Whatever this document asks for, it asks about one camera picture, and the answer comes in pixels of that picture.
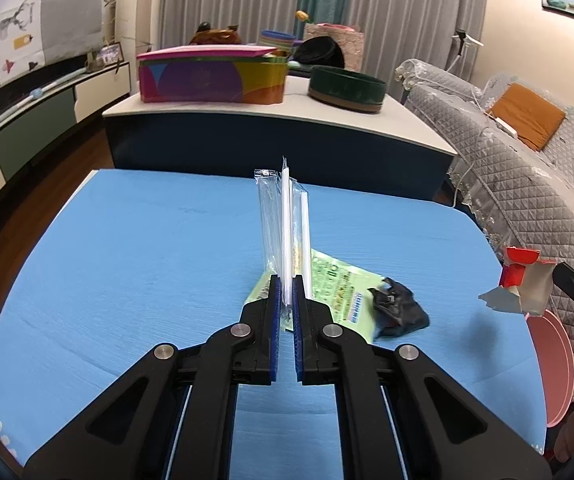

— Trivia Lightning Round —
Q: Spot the red white carton piece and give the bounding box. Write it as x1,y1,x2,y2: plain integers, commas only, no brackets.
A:
478,246,556,316

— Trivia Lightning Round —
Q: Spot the clear straw packet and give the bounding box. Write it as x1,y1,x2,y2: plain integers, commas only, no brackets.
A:
248,158,313,330

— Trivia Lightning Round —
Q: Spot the pink trash bin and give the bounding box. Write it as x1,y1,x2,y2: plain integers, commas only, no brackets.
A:
526,310,574,428

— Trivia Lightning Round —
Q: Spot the black crumpled wrapper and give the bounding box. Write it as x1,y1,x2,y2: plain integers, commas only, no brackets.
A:
368,278,430,338

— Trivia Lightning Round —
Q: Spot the grey quilted sofa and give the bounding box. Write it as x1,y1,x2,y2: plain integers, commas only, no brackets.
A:
395,58,574,401

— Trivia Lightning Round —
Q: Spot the green snack packet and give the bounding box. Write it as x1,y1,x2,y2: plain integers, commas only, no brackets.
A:
240,249,386,345

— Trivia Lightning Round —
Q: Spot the blue tablecloth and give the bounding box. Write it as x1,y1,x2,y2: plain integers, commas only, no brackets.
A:
0,170,545,462

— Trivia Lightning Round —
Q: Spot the orange cushion far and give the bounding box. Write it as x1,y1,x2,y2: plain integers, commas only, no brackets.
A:
490,84,566,152

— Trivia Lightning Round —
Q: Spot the white blue coffee table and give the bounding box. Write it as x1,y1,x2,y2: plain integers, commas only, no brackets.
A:
104,76,455,200

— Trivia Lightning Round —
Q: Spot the white floor lamp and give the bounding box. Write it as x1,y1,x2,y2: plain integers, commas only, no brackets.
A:
447,29,484,73

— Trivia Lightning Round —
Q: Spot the white green TV cabinet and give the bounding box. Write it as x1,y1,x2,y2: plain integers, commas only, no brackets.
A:
0,62,132,190

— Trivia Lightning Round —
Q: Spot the dark green round bowl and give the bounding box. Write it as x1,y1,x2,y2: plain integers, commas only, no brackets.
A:
308,65,387,114

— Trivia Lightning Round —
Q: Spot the grey curtain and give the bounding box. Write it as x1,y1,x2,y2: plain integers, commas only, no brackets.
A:
157,0,487,99

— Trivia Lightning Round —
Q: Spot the colourful storage box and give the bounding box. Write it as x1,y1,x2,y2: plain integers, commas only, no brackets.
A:
137,44,288,105

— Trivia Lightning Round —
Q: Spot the pink woven basket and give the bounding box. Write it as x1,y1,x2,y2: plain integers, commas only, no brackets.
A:
303,23,365,72

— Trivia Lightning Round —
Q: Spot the black bowl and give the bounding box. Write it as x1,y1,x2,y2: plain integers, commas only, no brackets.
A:
293,36,345,68

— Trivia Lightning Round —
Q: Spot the brown ornament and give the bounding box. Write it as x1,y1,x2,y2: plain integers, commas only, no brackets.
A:
189,22,243,46

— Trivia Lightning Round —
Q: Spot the stack of coloured bowls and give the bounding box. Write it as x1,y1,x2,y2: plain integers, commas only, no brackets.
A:
258,29,296,56

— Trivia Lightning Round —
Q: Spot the grey covered television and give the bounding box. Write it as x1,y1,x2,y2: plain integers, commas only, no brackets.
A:
0,0,104,87

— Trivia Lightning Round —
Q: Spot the white standing air conditioner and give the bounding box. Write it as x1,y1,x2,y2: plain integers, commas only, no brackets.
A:
114,0,162,93

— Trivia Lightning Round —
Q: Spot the white power cable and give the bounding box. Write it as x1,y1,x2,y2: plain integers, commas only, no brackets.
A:
449,84,516,208

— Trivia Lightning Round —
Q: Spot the small photo frame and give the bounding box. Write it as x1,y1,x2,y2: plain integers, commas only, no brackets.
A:
97,42,124,66

